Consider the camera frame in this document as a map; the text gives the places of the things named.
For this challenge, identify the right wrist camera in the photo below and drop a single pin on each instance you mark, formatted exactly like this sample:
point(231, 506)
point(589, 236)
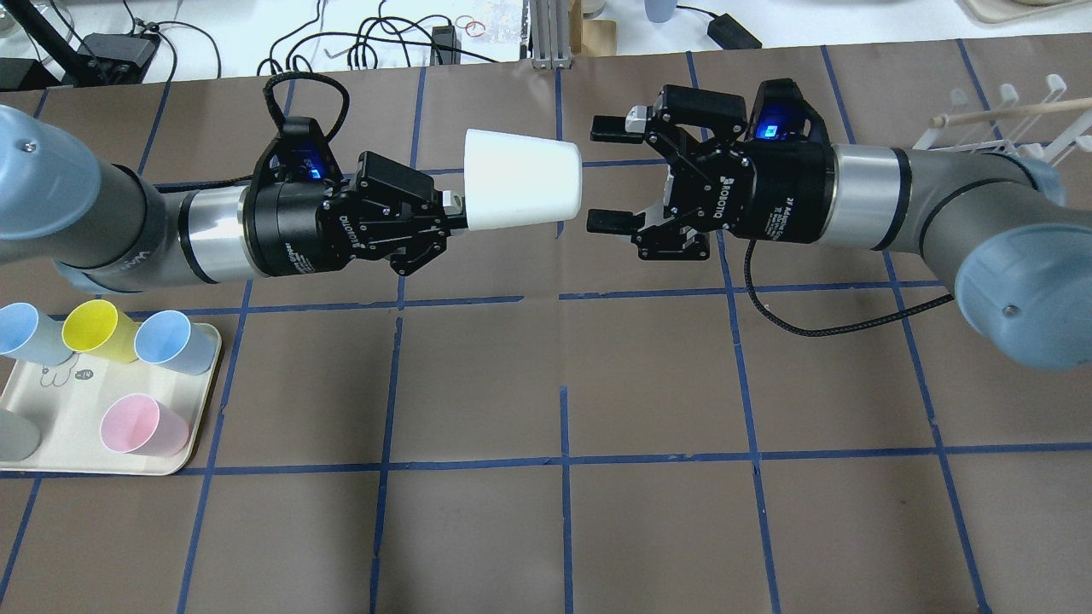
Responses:
point(781, 113)

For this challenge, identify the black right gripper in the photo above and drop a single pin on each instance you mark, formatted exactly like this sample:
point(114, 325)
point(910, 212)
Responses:
point(781, 196)

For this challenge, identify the pink cup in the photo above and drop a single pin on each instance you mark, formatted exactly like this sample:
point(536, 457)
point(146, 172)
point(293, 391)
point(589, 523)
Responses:
point(138, 424)

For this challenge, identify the black power adapter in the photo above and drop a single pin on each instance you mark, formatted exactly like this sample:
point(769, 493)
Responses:
point(730, 34)

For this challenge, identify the light blue cup far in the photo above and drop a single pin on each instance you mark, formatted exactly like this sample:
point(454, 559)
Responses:
point(29, 334)

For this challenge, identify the light blue cup on desk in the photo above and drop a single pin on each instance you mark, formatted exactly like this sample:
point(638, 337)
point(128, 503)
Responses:
point(659, 11)

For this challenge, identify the white ikea cup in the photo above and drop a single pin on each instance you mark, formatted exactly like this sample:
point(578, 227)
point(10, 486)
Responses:
point(515, 180)

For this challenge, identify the beige tray with fruit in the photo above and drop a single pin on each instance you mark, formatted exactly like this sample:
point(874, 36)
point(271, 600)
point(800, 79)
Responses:
point(998, 12)

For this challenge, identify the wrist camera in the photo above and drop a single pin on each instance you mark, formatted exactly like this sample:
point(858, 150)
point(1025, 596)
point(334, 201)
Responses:
point(299, 153)
point(781, 113)

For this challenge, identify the grey cup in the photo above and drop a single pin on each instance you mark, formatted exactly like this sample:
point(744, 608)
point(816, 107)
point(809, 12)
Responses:
point(20, 437)

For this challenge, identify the wooden mug tree stand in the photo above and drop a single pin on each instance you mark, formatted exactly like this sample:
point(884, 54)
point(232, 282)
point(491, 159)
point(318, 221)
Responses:
point(589, 34)

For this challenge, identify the beige cup tray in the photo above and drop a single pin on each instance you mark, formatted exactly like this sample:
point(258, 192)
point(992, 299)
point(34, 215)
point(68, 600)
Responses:
point(67, 403)

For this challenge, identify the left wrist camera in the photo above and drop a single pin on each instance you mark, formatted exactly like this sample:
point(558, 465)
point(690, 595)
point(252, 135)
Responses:
point(299, 153)

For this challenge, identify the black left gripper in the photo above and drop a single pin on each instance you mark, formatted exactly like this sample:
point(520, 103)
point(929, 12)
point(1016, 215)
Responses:
point(286, 228)

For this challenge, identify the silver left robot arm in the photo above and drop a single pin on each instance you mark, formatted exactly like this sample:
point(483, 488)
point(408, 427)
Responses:
point(110, 231)

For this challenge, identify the white wire cup rack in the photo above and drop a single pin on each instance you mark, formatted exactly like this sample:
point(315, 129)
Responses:
point(1049, 130)

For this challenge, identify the yellow cup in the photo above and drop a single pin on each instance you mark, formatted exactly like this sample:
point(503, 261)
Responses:
point(98, 328)

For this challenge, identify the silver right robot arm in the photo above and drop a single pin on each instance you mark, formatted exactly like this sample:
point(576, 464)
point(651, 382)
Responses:
point(993, 227)

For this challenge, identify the light blue cup near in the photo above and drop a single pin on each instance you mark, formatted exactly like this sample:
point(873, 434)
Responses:
point(169, 339)

